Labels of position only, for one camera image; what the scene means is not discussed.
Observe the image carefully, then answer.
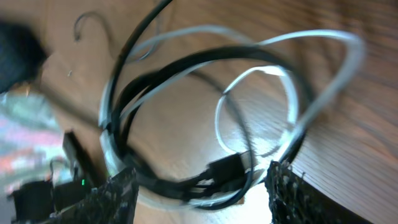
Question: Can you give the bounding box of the white USB cable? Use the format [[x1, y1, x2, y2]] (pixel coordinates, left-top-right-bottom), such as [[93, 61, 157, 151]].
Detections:
[[98, 24, 366, 209]]

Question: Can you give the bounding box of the black USB cable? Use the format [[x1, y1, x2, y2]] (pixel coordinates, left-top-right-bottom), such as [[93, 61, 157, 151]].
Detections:
[[73, 11, 162, 63]]

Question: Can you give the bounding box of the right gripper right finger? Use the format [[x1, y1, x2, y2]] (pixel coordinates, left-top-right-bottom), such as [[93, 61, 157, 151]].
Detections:
[[264, 161, 371, 224]]

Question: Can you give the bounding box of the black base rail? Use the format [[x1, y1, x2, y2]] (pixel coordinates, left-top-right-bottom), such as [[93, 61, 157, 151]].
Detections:
[[7, 131, 105, 223]]

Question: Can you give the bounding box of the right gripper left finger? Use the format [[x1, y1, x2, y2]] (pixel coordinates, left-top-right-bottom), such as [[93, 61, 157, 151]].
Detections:
[[39, 168, 139, 224]]

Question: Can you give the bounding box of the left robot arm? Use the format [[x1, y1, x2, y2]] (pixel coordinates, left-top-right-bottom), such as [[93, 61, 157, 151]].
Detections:
[[1, 20, 48, 93]]

